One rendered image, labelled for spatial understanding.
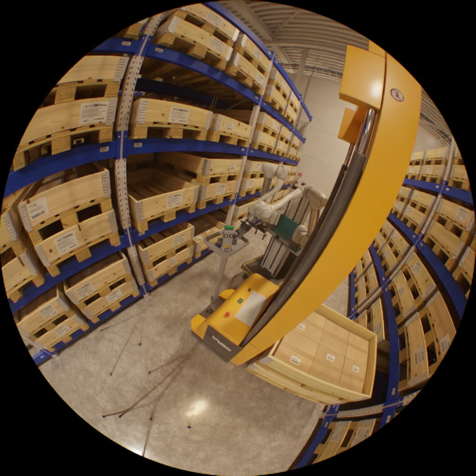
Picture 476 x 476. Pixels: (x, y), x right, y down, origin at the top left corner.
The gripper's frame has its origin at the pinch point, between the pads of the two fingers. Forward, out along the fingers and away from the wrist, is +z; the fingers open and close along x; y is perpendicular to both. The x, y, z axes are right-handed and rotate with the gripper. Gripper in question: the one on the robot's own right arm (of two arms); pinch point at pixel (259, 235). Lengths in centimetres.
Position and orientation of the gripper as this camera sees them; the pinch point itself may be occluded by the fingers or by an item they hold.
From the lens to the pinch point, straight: 199.6
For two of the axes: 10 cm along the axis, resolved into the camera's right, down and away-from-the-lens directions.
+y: 7.5, -2.3, 6.2
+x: -6.2, -5.6, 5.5
